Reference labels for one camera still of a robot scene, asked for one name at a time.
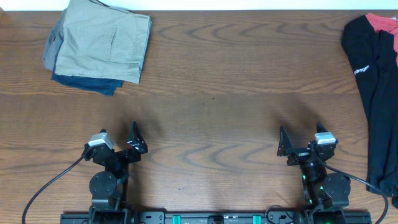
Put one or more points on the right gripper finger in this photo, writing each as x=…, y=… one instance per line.
x=321, y=128
x=285, y=146

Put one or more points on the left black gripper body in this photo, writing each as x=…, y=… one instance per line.
x=125, y=160

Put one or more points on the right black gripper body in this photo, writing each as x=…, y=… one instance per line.
x=299, y=156

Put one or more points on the black t-shirt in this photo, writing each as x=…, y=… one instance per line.
x=377, y=85

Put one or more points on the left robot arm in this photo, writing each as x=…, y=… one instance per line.
x=109, y=187

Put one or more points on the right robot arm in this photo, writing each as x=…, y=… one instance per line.
x=326, y=193

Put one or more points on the folded navy blue garment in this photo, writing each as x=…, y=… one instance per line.
x=101, y=85

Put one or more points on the folded khaki pants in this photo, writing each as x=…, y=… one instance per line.
x=101, y=41

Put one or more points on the folded grey garment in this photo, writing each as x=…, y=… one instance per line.
x=54, y=42

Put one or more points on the red t-shirt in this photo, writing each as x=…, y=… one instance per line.
x=385, y=29

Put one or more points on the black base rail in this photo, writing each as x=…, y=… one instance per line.
x=271, y=216

